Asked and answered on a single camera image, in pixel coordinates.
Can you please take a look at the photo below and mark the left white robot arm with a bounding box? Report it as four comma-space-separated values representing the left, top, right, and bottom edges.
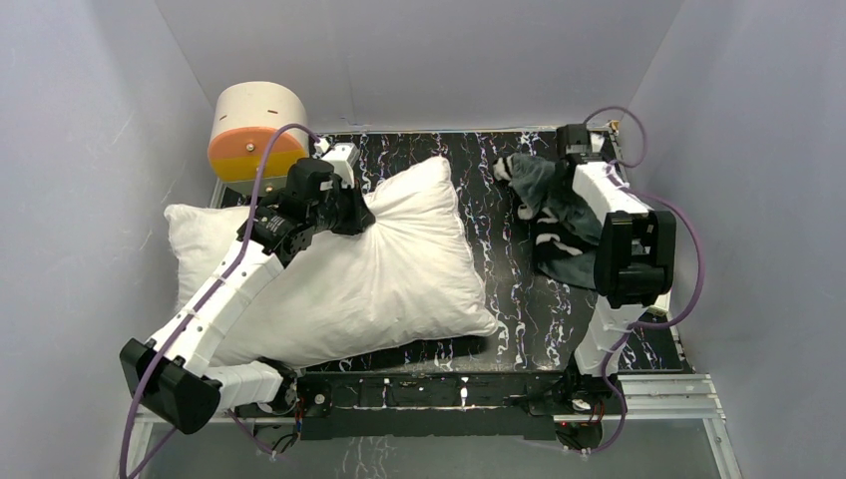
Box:
120, 152, 375, 434

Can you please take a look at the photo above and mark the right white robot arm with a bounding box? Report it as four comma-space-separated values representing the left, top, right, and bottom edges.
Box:
556, 124, 676, 413

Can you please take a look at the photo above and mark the black front mounting rail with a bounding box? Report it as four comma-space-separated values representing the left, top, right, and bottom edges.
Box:
298, 372, 574, 440

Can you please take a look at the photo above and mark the cream and orange cylindrical container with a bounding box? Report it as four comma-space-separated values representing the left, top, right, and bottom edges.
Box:
208, 81, 310, 195

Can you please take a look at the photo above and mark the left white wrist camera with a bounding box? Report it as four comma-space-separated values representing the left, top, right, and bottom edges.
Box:
314, 139, 360, 187

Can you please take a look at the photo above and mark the zebra and grey pillowcase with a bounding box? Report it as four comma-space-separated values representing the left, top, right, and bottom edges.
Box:
492, 153, 602, 290

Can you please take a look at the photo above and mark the white pillow insert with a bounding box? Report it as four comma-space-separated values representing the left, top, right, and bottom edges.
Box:
164, 156, 500, 370

